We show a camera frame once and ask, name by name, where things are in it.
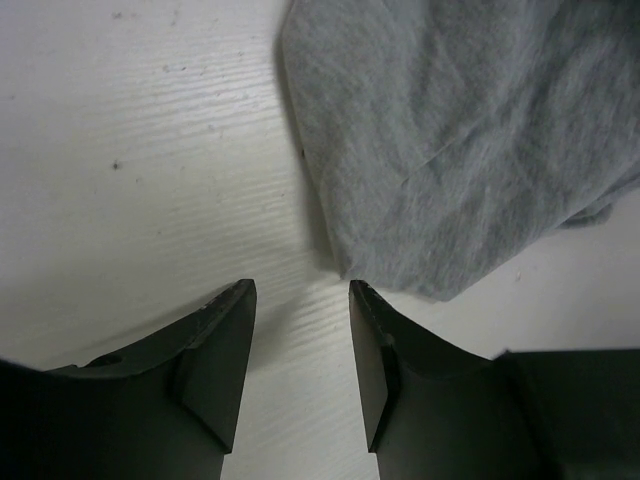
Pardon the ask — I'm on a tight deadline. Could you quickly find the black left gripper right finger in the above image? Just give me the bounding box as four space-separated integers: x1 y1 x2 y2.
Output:
349 281 639 479

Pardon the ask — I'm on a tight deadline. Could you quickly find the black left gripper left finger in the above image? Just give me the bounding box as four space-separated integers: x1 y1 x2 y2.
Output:
1 279 256 479

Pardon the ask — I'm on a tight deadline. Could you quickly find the grey tank top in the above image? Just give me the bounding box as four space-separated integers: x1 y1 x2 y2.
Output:
282 1 639 301

